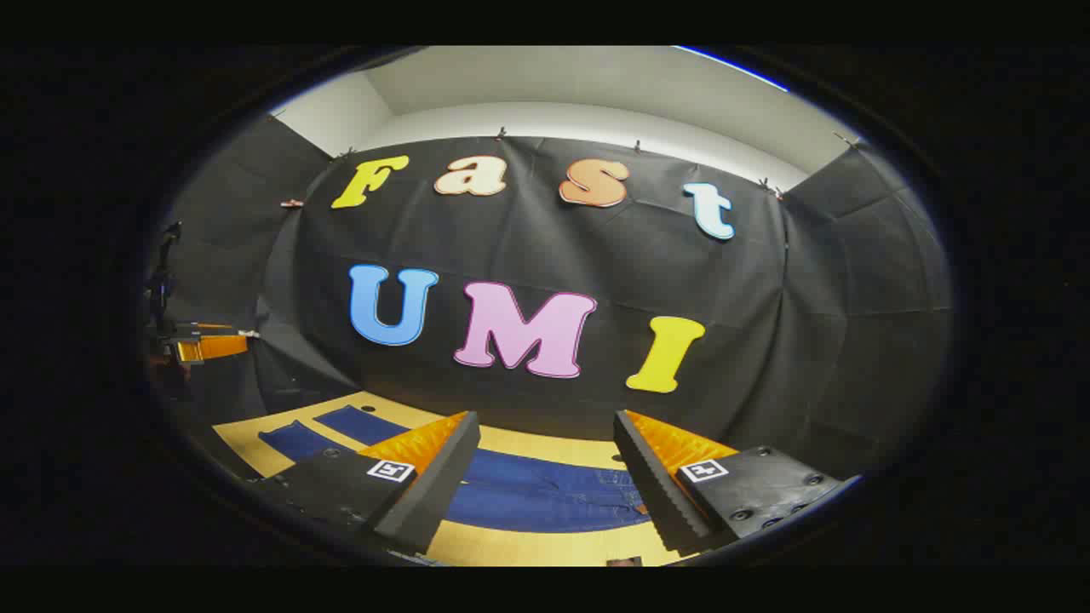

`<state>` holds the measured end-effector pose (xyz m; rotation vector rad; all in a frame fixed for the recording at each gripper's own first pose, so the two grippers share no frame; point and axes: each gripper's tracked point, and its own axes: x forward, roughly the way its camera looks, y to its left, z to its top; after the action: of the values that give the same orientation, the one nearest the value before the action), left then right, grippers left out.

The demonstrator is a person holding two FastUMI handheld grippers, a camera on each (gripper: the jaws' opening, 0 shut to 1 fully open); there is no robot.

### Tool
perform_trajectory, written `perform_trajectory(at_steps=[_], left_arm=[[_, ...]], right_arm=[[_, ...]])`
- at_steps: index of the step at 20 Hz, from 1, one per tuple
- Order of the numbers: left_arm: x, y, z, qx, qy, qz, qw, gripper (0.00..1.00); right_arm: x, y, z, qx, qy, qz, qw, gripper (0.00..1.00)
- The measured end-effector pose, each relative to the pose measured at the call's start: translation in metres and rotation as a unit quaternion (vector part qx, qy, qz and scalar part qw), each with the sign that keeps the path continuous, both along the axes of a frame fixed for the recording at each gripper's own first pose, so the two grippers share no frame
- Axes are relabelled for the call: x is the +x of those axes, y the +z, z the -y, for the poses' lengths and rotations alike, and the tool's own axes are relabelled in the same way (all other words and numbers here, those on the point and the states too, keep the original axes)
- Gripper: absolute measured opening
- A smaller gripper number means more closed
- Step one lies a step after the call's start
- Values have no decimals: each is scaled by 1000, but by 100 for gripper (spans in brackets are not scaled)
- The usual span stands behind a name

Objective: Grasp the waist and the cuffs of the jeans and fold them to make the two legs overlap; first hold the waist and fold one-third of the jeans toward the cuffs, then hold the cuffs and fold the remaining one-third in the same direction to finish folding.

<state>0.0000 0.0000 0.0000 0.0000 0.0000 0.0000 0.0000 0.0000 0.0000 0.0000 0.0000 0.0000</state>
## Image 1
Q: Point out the blue jeans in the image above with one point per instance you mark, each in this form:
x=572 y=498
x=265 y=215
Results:
x=528 y=502

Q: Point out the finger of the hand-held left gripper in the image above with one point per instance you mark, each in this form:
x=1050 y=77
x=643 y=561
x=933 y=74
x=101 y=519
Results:
x=217 y=347

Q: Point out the black backdrop cloth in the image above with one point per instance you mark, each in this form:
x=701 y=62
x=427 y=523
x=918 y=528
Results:
x=528 y=247

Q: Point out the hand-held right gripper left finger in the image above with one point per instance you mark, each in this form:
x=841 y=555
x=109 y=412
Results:
x=434 y=485

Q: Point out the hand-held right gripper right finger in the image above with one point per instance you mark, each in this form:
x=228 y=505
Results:
x=651 y=485

